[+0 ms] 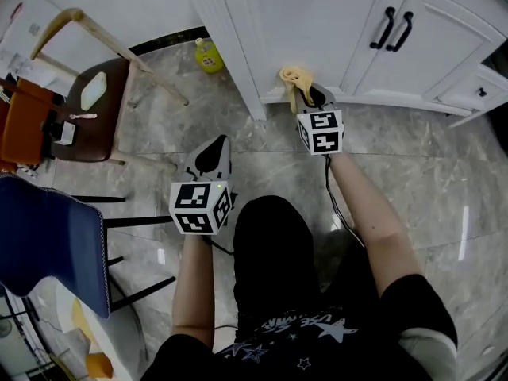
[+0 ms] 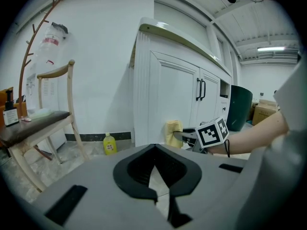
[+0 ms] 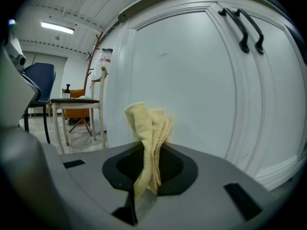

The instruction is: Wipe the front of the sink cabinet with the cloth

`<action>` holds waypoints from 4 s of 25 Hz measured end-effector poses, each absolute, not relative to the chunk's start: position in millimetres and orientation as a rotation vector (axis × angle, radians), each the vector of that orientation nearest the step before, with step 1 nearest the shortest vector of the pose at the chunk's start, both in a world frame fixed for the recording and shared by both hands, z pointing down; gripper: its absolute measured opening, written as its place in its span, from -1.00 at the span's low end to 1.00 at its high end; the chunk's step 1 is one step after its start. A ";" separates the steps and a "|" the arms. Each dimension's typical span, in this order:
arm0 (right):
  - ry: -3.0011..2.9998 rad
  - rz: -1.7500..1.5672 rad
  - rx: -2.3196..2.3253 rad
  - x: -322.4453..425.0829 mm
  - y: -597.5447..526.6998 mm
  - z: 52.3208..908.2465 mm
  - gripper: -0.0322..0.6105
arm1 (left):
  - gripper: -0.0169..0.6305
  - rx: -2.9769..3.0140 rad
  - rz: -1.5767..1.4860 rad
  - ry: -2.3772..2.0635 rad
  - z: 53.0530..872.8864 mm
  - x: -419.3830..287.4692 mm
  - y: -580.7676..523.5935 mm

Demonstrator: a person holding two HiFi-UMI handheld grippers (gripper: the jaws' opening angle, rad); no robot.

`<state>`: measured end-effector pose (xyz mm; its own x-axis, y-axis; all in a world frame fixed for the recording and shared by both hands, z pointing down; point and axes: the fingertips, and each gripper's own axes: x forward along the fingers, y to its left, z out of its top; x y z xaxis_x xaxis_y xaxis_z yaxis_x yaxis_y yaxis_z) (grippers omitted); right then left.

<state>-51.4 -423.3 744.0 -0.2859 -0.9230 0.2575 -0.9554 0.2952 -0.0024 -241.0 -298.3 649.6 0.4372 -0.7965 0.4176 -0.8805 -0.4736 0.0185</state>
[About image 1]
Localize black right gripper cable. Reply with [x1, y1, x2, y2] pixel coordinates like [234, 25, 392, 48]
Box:
[324, 154, 367, 248]

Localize person's left forearm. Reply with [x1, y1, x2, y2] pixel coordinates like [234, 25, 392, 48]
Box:
[171, 233, 217, 349]

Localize blue chair with black legs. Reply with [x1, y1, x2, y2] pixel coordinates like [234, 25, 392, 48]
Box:
[0, 172, 177, 320]

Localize small white box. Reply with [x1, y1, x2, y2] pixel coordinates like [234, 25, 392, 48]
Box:
[52, 121, 79, 147]

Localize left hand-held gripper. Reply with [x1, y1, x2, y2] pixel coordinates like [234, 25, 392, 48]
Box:
[168, 134, 235, 237]

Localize yellow plastic bottle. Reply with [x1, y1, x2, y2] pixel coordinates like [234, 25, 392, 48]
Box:
[194, 37, 225, 75]

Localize person's right forearm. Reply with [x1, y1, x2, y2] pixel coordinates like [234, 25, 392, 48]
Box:
[326, 151, 422, 298]

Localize white sink cabinet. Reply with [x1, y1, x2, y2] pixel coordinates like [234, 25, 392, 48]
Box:
[177, 0, 508, 129]

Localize person's black star-print shirt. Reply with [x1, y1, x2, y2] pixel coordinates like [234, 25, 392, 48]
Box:
[139, 272, 460, 381]

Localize yellow cloth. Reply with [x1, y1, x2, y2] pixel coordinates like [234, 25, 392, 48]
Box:
[279, 65, 315, 115]

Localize black cabinet door handle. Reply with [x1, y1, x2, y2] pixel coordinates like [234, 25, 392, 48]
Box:
[385, 10, 414, 53]
[369, 6, 396, 51]

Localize orange packet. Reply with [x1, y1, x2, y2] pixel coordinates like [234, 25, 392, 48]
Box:
[84, 351, 115, 380]

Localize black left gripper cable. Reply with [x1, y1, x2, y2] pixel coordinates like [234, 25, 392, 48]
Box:
[201, 235, 236, 256]

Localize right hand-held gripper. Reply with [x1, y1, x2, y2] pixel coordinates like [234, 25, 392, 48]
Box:
[295, 83, 344, 156]

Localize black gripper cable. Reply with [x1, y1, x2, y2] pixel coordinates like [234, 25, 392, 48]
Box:
[324, 154, 367, 248]
[201, 235, 236, 256]

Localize person's black trousers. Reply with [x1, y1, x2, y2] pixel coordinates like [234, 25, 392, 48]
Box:
[232, 194, 382, 343]

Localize wooden chair with brown seat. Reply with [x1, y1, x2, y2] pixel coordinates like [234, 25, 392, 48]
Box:
[29, 7, 191, 175]

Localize white round table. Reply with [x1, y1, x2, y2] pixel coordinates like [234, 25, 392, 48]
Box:
[0, 278, 148, 381]

